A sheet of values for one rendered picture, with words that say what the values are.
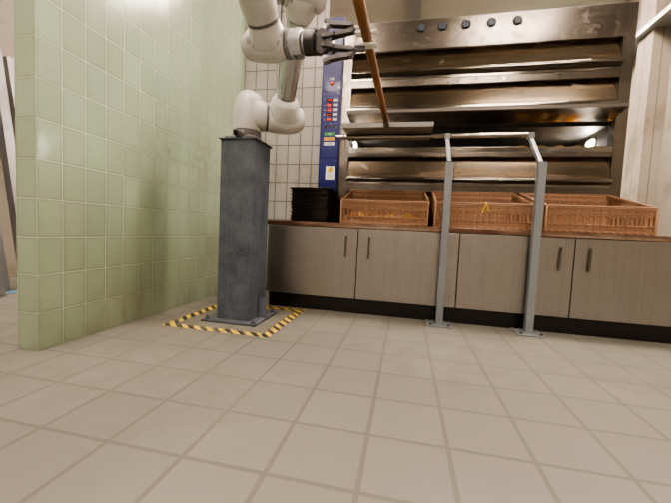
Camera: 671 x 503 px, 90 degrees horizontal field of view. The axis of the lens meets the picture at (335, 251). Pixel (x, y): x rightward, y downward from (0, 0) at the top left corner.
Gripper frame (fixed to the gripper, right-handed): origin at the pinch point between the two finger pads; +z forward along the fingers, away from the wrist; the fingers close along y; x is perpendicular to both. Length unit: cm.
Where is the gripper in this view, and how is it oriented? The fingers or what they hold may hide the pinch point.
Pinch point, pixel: (366, 39)
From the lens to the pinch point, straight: 124.4
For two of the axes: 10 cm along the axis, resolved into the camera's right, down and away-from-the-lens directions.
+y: -0.4, 9.9, 1.2
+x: -2.1, 1.1, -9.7
